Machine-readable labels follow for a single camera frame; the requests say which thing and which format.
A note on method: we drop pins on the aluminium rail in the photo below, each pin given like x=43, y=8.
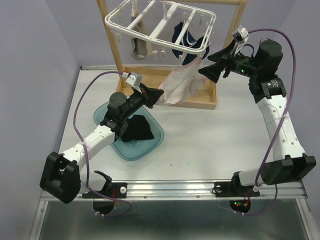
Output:
x=192, y=190

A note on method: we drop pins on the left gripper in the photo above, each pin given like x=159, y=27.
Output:
x=149, y=96

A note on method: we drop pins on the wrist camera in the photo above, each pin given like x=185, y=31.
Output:
x=132, y=78
x=240, y=35

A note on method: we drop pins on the white pink underwear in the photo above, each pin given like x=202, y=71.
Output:
x=182, y=83

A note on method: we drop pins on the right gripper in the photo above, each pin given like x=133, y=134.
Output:
x=214, y=71

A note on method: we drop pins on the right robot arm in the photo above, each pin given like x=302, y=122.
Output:
x=290, y=161

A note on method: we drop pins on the white clip hanger frame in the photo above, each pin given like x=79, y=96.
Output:
x=168, y=10

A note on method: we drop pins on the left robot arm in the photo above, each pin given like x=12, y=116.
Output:
x=61, y=172

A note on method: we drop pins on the black underwear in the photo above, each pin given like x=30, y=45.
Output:
x=138, y=129

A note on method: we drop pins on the navy blue underwear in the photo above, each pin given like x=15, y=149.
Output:
x=187, y=41

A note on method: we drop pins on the wooden rack stand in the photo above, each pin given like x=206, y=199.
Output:
x=205, y=97

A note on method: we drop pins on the teal plastic basin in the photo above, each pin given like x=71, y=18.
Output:
x=137, y=149

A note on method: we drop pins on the grey underwear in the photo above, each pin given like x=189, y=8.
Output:
x=140, y=48

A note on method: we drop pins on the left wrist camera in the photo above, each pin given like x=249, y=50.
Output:
x=132, y=78

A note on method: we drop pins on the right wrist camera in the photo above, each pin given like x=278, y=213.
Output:
x=240, y=35

